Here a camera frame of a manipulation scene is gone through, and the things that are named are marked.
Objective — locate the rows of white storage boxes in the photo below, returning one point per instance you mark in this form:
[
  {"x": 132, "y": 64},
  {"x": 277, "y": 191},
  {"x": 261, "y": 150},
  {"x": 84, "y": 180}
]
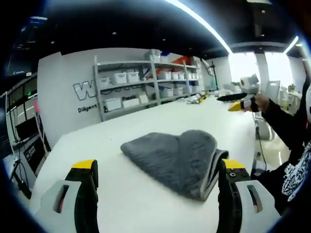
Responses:
[{"x": 120, "y": 78}]

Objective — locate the grey metal shelving unit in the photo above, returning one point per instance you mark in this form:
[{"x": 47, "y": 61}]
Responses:
[{"x": 155, "y": 82}]

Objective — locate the black desk monitor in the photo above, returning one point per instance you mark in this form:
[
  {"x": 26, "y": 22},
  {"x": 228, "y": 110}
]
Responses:
[{"x": 26, "y": 128}]

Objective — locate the black tripod stand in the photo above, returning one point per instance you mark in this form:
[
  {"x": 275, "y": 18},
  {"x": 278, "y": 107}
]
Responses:
[{"x": 213, "y": 72}]

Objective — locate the dark hanging display screen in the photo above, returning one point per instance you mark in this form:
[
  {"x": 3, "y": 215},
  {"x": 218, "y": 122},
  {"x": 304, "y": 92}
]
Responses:
[{"x": 26, "y": 48}]

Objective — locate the grey workbench cabinet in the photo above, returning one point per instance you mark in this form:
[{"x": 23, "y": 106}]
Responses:
[{"x": 34, "y": 155}]

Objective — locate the grey towel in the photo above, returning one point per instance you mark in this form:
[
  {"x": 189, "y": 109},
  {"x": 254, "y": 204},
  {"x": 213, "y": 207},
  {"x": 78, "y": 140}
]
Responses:
[{"x": 175, "y": 157}]

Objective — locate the pink sign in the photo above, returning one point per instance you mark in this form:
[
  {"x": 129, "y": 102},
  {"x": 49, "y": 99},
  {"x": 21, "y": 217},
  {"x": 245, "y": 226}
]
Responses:
[{"x": 36, "y": 106}]

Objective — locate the person's right hand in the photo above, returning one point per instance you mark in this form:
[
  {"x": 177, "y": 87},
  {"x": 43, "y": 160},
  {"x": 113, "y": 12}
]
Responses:
[{"x": 261, "y": 103}]

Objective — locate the pile of yellow black tools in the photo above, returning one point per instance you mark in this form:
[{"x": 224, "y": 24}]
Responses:
[{"x": 198, "y": 99}]

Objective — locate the person in black sleeve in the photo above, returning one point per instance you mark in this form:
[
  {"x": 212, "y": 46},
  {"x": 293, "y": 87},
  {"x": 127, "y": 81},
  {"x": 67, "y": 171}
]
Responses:
[{"x": 296, "y": 174}]

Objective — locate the long ceiling light strip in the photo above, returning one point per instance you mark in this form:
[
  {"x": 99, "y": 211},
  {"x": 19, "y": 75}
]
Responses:
[{"x": 206, "y": 24}]

